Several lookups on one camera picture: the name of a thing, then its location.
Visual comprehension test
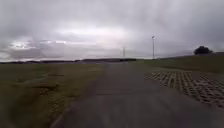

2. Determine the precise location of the grass embankment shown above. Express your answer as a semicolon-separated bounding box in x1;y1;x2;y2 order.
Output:
133;54;224;75

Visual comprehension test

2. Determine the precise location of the grass field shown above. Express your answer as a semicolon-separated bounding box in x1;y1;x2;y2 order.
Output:
0;62;108;128

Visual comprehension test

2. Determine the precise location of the grid paver patch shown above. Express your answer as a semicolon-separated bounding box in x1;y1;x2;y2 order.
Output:
144;70;224;109

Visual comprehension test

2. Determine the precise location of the distant dark tree line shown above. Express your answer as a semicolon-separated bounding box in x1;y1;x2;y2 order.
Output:
0;58;138;65

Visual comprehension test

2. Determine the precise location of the grey asphalt path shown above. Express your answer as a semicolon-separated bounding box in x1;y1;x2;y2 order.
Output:
49;61;224;128

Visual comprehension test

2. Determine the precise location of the dark tree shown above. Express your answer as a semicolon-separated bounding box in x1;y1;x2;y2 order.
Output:
193;45;214;56

